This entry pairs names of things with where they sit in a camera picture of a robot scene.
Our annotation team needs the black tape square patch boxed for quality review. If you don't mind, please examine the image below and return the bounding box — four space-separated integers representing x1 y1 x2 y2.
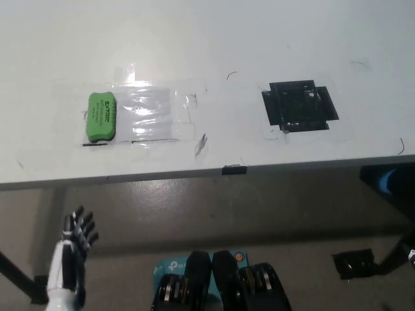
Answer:
261 78 340 132

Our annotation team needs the black object with blue part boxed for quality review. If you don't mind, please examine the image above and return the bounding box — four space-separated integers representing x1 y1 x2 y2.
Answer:
359 163 415 224

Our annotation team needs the black diagonal table leg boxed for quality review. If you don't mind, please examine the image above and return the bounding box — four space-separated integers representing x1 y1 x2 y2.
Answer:
0 249 37 299
381 226 415 276

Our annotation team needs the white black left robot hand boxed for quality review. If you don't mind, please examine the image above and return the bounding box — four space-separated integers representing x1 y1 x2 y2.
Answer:
45 205 100 311

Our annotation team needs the black teal robot torso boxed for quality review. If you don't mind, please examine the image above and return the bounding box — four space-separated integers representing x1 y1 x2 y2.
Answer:
149 249 292 311

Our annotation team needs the green whiteboard eraser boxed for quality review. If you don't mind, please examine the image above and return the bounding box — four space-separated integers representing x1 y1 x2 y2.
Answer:
84 91 118 143

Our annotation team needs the clear tape sheet patch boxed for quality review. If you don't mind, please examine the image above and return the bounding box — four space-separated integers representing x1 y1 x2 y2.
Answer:
112 63 199 144

